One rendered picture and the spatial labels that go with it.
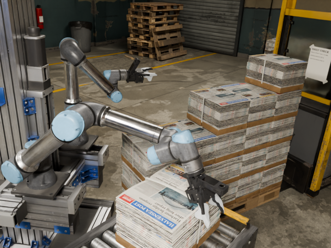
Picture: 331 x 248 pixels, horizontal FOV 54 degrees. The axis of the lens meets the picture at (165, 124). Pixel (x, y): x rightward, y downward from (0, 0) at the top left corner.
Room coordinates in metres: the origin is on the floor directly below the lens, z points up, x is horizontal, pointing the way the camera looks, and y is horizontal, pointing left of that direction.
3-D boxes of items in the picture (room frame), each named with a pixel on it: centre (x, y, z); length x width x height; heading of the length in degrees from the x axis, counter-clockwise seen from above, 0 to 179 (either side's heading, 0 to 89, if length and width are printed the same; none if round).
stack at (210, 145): (2.24, -0.28, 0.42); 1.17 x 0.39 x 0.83; 124
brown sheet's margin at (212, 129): (2.32, -0.39, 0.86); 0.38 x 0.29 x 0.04; 34
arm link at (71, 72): (2.06, 0.63, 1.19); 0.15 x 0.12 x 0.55; 20
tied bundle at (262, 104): (2.48, -0.63, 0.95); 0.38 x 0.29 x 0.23; 33
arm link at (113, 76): (2.15, 0.38, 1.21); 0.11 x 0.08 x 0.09; 110
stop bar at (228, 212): (1.34, -0.24, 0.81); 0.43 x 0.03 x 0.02; 52
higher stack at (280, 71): (2.64, -0.88, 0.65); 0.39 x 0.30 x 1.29; 34
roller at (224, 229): (1.29, -0.18, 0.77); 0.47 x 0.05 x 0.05; 52
